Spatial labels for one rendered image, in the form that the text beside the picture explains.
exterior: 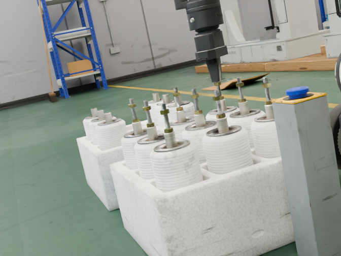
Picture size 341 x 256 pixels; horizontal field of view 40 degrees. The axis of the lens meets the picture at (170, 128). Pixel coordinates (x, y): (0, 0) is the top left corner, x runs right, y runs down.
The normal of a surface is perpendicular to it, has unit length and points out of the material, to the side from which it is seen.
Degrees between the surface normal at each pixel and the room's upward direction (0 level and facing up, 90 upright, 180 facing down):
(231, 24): 65
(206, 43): 90
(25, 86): 90
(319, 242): 90
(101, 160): 90
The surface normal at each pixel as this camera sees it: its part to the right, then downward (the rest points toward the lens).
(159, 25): 0.33, 0.11
